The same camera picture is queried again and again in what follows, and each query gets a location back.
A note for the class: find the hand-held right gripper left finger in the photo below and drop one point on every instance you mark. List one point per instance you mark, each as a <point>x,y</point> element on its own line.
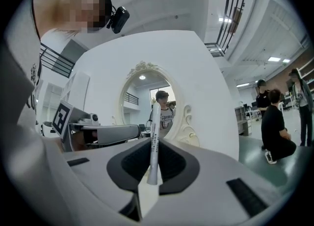
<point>98,171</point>

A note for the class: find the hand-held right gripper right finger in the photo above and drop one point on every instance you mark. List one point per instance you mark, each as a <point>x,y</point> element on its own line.
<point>208,183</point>

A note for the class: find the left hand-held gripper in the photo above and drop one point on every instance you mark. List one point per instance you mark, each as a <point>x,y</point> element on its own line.
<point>61,122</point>

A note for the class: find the white plastic tube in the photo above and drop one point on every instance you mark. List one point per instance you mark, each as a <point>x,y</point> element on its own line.
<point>154,146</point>

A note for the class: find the person's left hand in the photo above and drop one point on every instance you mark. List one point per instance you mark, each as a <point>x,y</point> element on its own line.
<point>78,141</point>

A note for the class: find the white office cabinet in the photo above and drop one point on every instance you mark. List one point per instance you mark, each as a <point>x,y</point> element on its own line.
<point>243,122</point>

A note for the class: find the black mezzanine railing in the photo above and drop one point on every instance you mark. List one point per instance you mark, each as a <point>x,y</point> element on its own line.
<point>56,62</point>
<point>230,11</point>

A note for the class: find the person's grey printed shirt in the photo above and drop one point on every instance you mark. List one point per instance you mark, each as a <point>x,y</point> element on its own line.
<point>22,85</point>

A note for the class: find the white partition panel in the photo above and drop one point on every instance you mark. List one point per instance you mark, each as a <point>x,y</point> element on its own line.
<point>196,73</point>

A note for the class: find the person's head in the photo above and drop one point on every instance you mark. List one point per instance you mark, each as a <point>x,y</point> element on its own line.
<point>61,11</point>

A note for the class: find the square ceiling light panel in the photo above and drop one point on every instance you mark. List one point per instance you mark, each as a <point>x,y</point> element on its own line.
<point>225,20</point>
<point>274,59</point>
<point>286,60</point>

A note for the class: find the white shelving rack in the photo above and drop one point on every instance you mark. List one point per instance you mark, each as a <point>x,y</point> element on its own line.
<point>306,73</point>

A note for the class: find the oval mirror with white frame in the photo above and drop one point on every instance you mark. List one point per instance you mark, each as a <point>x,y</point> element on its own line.
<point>147,92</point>

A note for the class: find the black head-worn camera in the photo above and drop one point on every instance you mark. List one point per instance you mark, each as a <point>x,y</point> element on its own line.
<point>120,19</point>

